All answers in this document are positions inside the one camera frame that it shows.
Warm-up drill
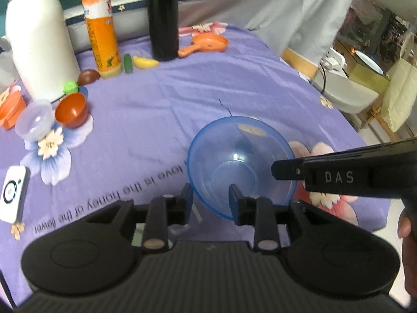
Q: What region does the teal grey star-striped bedsheet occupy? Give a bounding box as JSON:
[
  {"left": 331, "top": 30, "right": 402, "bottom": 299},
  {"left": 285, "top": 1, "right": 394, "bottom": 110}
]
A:
[{"left": 0, "top": 0, "right": 357, "bottom": 79}]

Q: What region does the pale yellow paper bag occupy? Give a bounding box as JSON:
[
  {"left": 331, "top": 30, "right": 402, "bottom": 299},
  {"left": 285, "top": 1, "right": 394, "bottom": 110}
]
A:
[{"left": 381, "top": 55, "right": 417, "bottom": 134}]

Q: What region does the person's right hand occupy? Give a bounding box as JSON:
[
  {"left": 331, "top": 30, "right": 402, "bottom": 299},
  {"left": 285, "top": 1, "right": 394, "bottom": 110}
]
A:
[{"left": 397, "top": 199, "right": 417, "bottom": 310}]

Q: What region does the orange toy pot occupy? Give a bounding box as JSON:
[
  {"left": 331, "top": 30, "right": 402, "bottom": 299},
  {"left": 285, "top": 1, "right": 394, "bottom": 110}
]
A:
[{"left": 0, "top": 85, "right": 27, "bottom": 130}]

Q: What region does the blue translucent bowl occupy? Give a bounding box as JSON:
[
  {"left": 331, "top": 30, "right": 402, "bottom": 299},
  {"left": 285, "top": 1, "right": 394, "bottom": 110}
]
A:
[{"left": 187, "top": 116, "right": 298, "bottom": 221}]

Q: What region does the red-brown plastic bowl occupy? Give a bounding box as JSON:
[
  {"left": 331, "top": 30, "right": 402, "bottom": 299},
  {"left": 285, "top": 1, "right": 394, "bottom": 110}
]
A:
[{"left": 55, "top": 92, "right": 90, "bottom": 129}]

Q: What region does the yellow toy banana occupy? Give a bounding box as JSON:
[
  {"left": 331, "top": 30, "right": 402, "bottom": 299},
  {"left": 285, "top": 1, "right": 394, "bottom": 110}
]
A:
[{"left": 133, "top": 55, "right": 159, "bottom": 70}]

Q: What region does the clear plastic bowl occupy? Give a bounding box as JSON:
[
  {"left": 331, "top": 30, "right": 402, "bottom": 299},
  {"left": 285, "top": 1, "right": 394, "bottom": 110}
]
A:
[{"left": 15, "top": 99, "right": 53, "bottom": 141}]

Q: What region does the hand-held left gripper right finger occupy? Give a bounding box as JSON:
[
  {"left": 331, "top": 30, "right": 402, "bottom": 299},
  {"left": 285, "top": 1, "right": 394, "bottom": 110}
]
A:
[{"left": 229, "top": 184, "right": 326, "bottom": 254}]

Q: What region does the white plastic box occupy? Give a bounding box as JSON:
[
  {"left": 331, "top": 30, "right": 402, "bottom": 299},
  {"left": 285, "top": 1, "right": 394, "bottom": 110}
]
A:
[{"left": 313, "top": 68, "right": 380, "bottom": 115}]

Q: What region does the orange toy pan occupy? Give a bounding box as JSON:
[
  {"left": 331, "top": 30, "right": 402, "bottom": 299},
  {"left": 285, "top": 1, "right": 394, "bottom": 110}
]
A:
[{"left": 177, "top": 33, "right": 229, "bottom": 58}]

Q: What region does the white thermos jug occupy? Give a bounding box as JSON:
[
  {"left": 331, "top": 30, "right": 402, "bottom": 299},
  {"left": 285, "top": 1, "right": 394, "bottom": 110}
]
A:
[{"left": 5, "top": 0, "right": 81, "bottom": 101}]

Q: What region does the brown toy fruit half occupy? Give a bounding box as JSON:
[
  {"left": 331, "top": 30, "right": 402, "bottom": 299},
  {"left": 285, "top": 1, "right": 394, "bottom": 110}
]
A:
[{"left": 77, "top": 69, "right": 101, "bottom": 86}]

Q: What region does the black thermos bottle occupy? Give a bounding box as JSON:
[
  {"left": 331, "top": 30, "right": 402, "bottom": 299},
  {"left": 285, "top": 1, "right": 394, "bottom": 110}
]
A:
[{"left": 145, "top": 0, "right": 180, "bottom": 62}]

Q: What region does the gold cardboard box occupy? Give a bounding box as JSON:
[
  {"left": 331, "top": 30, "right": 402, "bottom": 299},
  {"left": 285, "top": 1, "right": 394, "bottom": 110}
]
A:
[{"left": 345, "top": 59, "right": 390, "bottom": 83}]

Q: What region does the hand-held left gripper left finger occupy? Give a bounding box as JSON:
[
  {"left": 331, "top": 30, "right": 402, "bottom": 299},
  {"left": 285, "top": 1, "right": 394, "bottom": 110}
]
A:
[{"left": 86, "top": 183, "right": 195, "bottom": 255}]

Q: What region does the purple floral tablecloth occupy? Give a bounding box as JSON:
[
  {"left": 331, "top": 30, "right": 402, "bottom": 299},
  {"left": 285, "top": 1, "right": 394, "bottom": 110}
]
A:
[{"left": 0, "top": 23, "right": 391, "bottom": 307}]

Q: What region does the yellow orange detergent bottle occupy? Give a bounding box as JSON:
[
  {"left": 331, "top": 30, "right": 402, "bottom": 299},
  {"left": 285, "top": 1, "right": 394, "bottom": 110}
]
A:
[{"left": 80, "top": 0, "right": 119, "bottom": 79}]

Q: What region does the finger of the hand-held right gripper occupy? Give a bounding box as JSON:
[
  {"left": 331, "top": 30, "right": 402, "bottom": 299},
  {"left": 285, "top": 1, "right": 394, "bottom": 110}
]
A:
[{"left": 271, "top": 158, "right": 305, "bottom": 180}]

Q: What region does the white power strip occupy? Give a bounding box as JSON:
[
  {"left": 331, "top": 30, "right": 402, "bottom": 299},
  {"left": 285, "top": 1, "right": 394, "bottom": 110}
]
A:
[{"left": 321, "top": 50, "right": 346, "bottom": 72}]

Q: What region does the white pocket device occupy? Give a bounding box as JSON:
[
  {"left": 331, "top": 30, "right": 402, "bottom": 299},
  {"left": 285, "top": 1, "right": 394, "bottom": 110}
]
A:
[{"left": 0, "top": 166, "right": 31, "bottom": 225}]

